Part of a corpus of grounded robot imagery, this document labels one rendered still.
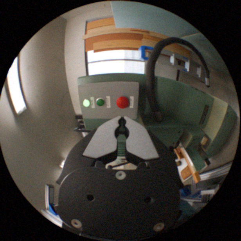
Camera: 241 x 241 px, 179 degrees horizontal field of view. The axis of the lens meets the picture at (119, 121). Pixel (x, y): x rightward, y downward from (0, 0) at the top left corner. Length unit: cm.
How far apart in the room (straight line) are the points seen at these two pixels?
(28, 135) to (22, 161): 41
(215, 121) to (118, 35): 176
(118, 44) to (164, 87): 143
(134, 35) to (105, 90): 162
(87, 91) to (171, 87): 27
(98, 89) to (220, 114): 62
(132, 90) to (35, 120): 144
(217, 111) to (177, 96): 36
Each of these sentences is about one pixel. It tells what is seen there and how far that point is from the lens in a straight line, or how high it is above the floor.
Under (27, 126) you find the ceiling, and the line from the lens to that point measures 143.
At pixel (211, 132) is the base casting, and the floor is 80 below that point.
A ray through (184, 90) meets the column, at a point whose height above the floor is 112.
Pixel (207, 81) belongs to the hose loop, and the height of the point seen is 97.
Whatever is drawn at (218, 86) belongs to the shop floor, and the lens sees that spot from 149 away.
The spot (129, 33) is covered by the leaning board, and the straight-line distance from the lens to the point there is 176.
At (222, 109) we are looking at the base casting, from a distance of 58.
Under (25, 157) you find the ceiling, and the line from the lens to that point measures 148.
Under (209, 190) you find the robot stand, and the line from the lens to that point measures 74.
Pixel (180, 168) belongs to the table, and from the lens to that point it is 70.
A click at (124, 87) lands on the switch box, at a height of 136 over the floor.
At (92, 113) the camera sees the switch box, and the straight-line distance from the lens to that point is 22.
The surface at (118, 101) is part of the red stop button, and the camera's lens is 18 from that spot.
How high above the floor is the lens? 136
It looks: 2 degrees up
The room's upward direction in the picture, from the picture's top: 89 degrees counter-clockwise
